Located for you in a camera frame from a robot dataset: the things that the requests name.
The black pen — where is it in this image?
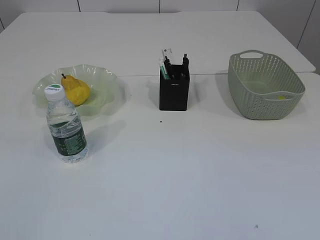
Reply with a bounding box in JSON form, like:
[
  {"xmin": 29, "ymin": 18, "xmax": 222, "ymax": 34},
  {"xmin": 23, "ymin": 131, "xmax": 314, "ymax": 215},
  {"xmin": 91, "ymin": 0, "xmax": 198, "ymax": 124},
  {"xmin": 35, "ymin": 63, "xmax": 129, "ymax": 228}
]
[
  {"xmin": 182, "ymin": 53, "xmax": 189, "ymax": 69},
  {"xmin": 174, "ymin": 71, "xmax": 187, "ymax": 80},
  {"xmin": 164, "ymin": 56, "xmax": 172, "ymax": 77}
]

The green plastic woven basket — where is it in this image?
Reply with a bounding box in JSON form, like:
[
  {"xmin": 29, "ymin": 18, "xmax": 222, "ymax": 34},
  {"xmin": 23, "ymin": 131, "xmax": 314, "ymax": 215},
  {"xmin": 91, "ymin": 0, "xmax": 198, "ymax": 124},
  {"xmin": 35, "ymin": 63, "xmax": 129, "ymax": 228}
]
[{"xmin": 228, "ymin": 50, "xmax": 306, "ymax": 121}]

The teal eraser pen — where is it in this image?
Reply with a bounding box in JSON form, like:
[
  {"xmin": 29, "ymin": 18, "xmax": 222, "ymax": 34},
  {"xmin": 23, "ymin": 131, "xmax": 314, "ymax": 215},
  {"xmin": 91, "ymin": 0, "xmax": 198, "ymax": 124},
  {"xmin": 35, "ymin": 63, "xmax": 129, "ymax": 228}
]
[{"xmin": 159, "ymin": 57, "xmax": 170, "ymax": 80}]

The clear plastic water bottle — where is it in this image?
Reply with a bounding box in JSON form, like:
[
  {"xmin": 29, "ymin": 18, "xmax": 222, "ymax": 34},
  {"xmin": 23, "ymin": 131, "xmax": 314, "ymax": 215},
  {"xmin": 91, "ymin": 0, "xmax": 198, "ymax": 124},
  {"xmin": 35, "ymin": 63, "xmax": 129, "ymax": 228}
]
[{"xmin": 44, "ymin": 83, "xmax": 88, "ymax": 164}]

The black square pen holder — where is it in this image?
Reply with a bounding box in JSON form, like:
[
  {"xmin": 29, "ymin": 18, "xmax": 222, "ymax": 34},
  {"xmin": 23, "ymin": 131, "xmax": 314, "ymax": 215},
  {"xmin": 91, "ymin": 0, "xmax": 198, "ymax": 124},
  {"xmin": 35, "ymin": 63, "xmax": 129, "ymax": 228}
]
[{"xmin": 159, "ymin": 64, "xmax": 190, "ymax": 111}]

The yellow pear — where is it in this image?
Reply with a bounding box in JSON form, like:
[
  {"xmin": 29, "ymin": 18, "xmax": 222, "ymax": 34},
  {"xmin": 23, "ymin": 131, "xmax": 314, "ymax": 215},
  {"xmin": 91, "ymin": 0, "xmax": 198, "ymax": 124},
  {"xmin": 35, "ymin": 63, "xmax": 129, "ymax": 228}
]
[{"xmin": 61, "ymin": 73, "xmax": 91, "ymax": 106}]

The green wavy glass plate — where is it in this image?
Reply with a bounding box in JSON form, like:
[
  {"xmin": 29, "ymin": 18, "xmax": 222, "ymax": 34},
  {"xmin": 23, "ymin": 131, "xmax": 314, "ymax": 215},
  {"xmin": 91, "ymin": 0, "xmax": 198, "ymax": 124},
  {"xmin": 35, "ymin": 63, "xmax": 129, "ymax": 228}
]
[{"xmin": 32, "ymin": 64, "xmax": 119, "ymax": 117}]

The clear plastic ruler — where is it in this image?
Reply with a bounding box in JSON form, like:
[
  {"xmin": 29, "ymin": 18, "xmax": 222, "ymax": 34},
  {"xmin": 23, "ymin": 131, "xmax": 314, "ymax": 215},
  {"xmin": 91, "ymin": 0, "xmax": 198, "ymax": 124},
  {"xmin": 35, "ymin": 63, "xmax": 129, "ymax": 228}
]
[{"xmin": 161, "ymin": 48, "xmax": 175, "ymax": 65}]

